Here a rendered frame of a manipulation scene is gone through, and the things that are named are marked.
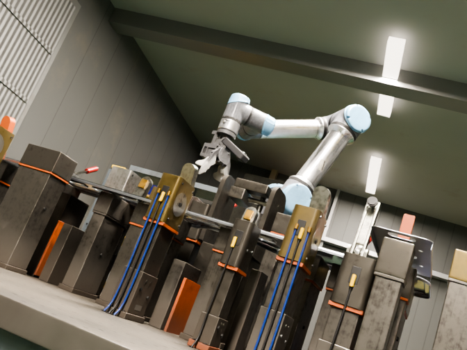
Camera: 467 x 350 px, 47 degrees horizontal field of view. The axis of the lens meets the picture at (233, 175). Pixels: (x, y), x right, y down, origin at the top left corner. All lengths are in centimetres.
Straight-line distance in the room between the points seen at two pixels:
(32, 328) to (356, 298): 59
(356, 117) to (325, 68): 253
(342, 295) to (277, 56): 379
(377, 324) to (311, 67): 389
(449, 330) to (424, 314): 666
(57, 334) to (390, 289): 50
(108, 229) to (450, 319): 92
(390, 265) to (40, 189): 94
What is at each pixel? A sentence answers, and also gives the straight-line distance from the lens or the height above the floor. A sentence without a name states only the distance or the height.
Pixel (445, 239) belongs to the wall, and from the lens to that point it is 800.
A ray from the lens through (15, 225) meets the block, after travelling 150.
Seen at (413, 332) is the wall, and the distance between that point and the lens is 775.
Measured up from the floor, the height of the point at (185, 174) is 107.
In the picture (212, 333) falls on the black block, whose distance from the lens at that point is 117.
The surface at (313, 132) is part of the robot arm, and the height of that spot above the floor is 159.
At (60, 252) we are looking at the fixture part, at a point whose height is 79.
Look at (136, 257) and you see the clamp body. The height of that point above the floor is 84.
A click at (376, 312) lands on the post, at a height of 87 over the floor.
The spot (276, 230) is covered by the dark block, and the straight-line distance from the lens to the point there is 158.
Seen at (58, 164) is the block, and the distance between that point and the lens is 150.
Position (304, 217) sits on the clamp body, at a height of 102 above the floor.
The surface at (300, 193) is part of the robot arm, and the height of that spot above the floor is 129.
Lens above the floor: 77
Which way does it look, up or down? 15 degrees up
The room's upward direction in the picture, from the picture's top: 21 degrees clockwise
